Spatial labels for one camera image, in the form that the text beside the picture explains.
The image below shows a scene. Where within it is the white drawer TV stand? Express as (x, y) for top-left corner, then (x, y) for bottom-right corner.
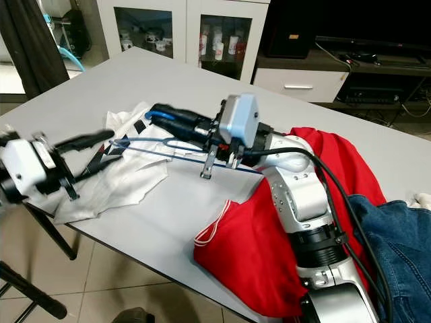
(253, 40), (431, 118)

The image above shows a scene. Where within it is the plain white garment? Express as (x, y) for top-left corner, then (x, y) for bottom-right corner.
(411, 192), (431, 207)

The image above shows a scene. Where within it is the blue clothes hanger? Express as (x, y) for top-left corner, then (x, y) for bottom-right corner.
(108, 110), (263, 174)

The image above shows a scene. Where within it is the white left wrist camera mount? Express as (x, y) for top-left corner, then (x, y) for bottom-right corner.
(1, 131), (55, 203)

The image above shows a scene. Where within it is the white T-shirt black print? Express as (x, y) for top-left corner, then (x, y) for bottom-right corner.
(54, 101), (169, 224)

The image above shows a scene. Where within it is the dark curtain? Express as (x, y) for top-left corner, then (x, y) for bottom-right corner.
(0, 0), (71, 95)

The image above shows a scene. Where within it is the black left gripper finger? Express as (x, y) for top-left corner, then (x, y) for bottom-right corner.
(55, 129), (115, 153)
(71, 156), (130, 184)

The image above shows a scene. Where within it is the red garment white trim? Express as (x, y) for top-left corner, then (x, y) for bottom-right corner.
(193, 127), (388, 318)

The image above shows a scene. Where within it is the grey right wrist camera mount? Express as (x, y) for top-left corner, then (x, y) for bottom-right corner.
(219, 93), (263, 166)

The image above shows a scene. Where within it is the black television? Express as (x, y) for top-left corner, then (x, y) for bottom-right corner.
(263, 0), (431, 58)

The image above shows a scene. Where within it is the grey table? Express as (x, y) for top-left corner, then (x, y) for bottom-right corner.
(0, 47), (431, 323)

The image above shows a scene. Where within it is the white glass door cabinet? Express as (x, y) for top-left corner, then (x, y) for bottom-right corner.
(94, 0), (270, 81)

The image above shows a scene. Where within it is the blue denim garment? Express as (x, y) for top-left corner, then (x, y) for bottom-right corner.
(343, 195), (431, 323)

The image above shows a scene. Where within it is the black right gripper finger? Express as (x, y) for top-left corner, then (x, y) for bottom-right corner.
(163, 130), (215, 149)
(145, 104), (215, 133)

